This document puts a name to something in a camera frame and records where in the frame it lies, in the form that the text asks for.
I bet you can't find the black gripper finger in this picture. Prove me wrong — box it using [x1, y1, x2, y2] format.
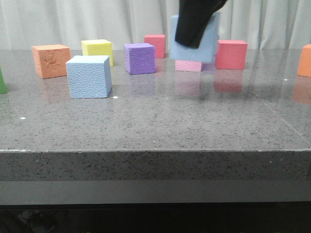
[174, 0, 226, 49]

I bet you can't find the light blue foam cube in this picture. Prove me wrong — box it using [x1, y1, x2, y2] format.
[170, 12, 221, 63]
[66, 55, 112, 99]

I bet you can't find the back red foam cube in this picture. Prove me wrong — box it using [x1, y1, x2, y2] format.
[144, 34, 166, 58]

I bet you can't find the red foam cube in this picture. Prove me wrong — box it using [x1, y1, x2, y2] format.
[215, 40, 248, 70]
[144, 34, 166, 58]

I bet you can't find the pink foam cube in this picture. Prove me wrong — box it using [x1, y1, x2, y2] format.
[175, 60, 203, 72]

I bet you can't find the right red foam cube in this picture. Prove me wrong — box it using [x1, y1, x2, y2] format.
[215, 40, 248, 70]

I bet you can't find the front purple foam cube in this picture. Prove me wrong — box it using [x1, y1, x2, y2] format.
[123, 43, 156, 75]

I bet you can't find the grey-white curtain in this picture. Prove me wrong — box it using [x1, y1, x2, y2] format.
[0, 0, 311, 50]

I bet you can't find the yellow foam cube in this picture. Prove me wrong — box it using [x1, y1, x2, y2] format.
[81, 39, 114, 67]

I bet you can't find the right orange foam cube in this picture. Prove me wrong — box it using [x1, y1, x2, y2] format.
[297, 44, 311, 78]

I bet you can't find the orange foam cube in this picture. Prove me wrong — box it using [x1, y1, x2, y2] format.
[297, 44, 311, 78]
[32, 44, 71, 79]

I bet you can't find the left orange foam cube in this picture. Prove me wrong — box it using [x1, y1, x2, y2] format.
[32, 44, 71, 79]

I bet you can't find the green foam cube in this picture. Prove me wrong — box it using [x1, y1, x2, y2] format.
[0, 69, 7, 94]

